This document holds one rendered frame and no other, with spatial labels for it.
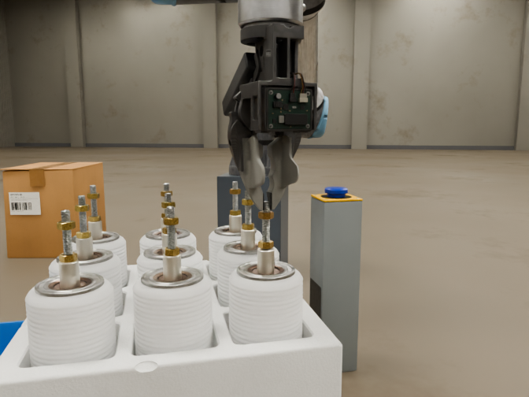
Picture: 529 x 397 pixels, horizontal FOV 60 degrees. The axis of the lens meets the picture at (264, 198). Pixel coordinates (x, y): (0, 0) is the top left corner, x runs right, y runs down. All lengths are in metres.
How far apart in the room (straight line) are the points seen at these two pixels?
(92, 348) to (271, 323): 0.21
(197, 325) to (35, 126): 11.29
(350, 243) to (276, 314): 0.28
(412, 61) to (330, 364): 9.26
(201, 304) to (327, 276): 0.30
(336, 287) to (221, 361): 0.33
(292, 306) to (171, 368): 0.16
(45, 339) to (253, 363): 0.23
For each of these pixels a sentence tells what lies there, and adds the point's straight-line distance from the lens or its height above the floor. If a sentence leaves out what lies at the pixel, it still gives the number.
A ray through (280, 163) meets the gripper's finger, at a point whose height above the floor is 0.39.
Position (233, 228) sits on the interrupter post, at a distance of 0.81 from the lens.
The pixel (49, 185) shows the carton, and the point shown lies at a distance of 1.67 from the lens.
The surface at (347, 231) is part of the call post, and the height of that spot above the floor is 0.26.
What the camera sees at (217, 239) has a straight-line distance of 0.79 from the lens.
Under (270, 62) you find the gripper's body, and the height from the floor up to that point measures 0.50.
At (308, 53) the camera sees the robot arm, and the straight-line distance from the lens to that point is 1.14.
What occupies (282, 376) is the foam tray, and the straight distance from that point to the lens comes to 0.57.
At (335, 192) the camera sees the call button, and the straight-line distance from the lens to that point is 0.80.
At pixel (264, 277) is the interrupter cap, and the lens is 0.56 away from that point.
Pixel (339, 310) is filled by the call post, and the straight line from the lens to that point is 0.84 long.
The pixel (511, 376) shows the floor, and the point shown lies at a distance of 0.97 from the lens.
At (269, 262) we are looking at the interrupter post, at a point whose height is 0.27.
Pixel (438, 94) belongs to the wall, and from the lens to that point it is 9.74.
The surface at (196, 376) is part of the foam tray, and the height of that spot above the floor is 0.16.
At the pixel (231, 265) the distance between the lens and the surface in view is 0.68.
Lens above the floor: 0.43
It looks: 9 degrees down
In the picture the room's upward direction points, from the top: straight up
